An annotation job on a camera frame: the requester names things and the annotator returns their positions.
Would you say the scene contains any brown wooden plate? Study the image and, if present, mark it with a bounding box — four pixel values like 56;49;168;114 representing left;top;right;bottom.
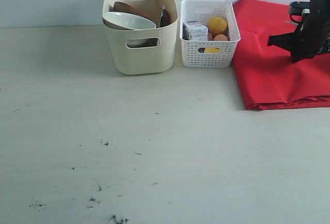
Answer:
113;1;153;21

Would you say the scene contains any pale green ceramic bowl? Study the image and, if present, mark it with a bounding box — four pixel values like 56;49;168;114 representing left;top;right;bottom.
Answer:
102;11;157;30

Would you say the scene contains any white blue milk carton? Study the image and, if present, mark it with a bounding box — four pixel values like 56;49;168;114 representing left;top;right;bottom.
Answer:
183;21;208;41

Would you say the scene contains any white perforated plastic basket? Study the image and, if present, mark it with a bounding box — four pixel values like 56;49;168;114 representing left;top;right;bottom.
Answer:
180;0;241;68

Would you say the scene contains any stainless steel cup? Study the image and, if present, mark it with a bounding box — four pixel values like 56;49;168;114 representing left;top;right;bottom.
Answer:
126;38;159;49

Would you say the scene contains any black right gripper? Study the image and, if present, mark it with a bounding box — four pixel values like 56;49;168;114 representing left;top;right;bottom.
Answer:
267;0;329;63

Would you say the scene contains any red table cloth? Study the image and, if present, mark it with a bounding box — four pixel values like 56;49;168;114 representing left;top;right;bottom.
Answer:
233;0;329;110

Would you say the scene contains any brown egg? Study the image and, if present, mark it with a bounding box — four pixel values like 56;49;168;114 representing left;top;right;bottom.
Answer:
213;34;228;41

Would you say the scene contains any yellow lemon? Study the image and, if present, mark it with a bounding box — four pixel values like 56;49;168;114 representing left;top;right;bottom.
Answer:
207;17;228;36

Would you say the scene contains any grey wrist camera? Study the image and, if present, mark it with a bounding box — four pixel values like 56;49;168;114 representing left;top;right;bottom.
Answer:
289;1;309;16

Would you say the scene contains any yellow cheese wedge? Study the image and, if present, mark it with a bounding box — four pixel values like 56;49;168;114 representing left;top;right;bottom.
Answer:
204;47;221;54

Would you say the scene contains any brown wooden spoon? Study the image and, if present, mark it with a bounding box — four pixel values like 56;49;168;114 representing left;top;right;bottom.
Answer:
159;9;171;27

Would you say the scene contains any cream plastic bin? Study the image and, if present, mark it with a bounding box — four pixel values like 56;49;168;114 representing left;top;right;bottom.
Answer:
102;0;178;75

